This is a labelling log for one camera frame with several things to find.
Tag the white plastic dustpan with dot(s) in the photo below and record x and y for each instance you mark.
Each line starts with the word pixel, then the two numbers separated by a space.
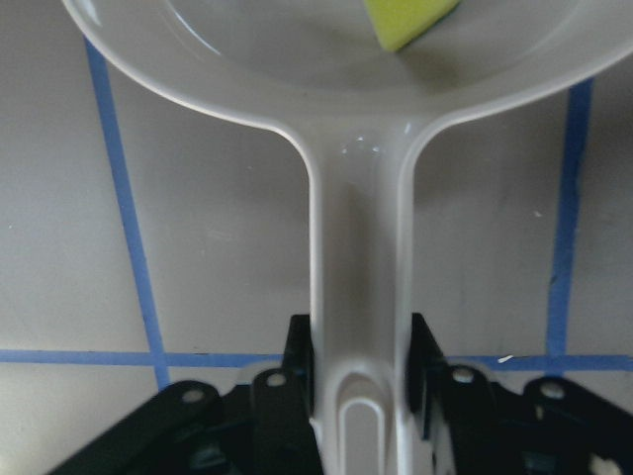
pixel 313 72

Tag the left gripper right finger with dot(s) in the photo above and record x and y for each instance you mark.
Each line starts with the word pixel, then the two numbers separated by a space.
pixel 476 426

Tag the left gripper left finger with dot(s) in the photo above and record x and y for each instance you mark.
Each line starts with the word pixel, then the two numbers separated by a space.
pixel 262 426

